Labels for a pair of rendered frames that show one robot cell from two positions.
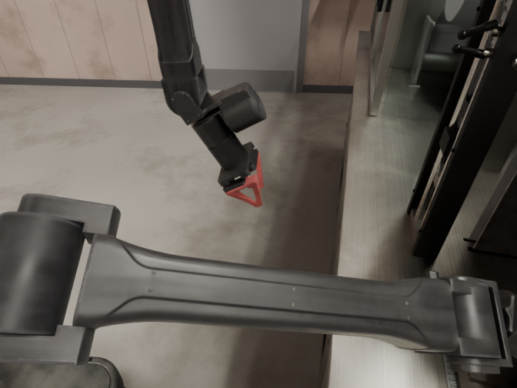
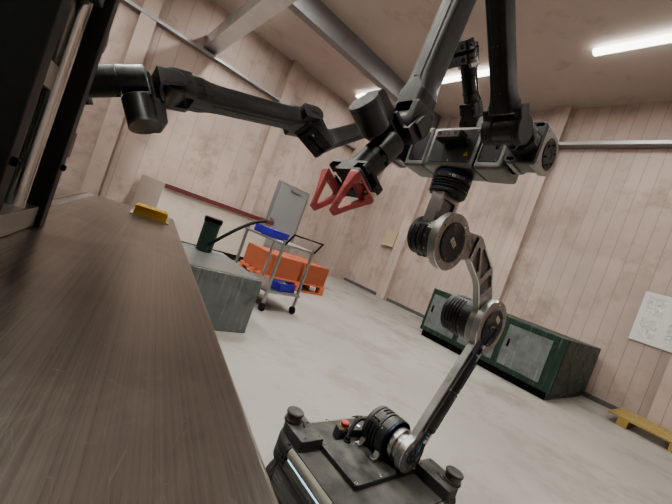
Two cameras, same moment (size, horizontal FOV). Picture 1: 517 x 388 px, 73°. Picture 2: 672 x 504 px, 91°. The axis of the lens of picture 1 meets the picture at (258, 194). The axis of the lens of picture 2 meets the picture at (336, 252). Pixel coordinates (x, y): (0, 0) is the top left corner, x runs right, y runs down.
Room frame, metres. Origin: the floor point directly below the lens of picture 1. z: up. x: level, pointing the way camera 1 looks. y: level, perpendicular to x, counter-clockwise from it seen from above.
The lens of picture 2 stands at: (1.02, -0.37, 0.99)
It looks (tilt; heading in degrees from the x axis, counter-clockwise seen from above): 1 degrees down; 136
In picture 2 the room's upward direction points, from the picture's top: 20 degrees clockwise
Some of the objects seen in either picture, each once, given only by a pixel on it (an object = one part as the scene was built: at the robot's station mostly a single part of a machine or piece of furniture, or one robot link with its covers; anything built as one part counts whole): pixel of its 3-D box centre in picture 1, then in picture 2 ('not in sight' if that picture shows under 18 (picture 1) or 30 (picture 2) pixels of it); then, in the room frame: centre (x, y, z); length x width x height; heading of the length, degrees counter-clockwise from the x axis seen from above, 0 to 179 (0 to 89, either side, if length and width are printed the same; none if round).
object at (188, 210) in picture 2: not in sight; (197, 218); (-6.20, 2.37, 0.49); 2.60 x 2.11 x 0.98; 176
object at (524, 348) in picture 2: not in sight; (505, 340); (-0.79, 5.84, 0.43); 2.10 x 1.92 x 0.85; 176
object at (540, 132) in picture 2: not in sight; (521, 137); (0.60, 0.56, 1.45); 0.09 x 0.08 x 0.12; 176
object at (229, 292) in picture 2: not in sight; (218, 258); (-1.90, 1.04, 0.49); 1.05 x 0.81 x 0.98; 176
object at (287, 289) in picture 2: not in sight; (272, 265); (-2.40, 1.97, 0.47); 1.00 x 0.58 x 0.94; 179
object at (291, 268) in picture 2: not in sight; (285, 269); (-3.76, 3.20, 0.25); 1.40 x 1.01 x 0.50; 86
